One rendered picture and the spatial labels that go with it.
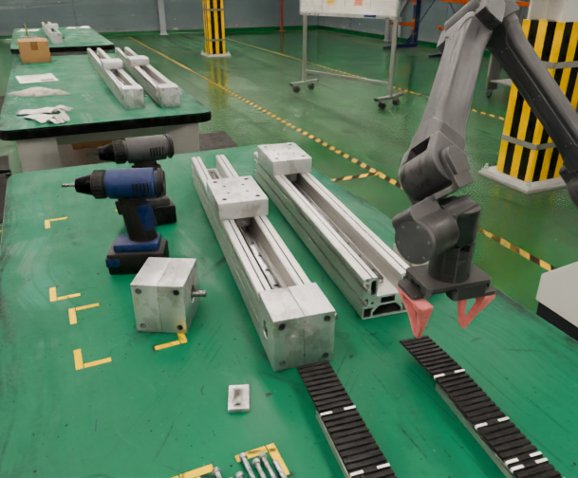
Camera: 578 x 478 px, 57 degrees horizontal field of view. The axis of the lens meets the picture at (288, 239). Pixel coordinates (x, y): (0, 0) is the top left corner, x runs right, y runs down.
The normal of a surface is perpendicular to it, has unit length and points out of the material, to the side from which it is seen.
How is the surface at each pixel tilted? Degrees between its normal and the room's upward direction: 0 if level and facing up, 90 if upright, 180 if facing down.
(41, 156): 90
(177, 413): 0
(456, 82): 47
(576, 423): 0
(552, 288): 90
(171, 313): 90
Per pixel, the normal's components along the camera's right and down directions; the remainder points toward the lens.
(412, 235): -0.74, 0.30
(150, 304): -0.07, 0.43
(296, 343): 0.29, 0.42
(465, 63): 0.47, -0.36
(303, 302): 0.00, -0.90
